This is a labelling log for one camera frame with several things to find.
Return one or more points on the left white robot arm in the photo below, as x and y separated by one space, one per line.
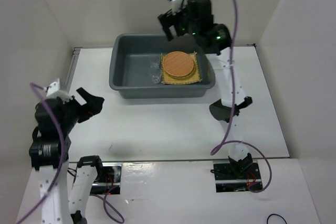
50 160

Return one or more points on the orange round woven tray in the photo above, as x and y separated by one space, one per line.
178 64

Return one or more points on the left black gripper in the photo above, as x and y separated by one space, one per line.
94 104

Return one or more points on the clear plastic cup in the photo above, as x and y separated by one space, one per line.
156 75
155 62

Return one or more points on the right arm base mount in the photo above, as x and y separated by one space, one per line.
235 176

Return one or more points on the grey plastic bin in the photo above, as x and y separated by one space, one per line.
129 72

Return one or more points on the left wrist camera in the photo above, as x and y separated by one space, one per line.
54 91

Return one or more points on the square bamboo mat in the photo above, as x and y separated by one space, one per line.
194 79

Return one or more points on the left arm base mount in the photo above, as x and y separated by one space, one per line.
109 178

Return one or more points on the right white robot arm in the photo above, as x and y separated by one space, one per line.
219 52

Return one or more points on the aluminium frame rail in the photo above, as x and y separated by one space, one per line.
71 70

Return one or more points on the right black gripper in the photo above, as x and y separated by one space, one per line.
168 19

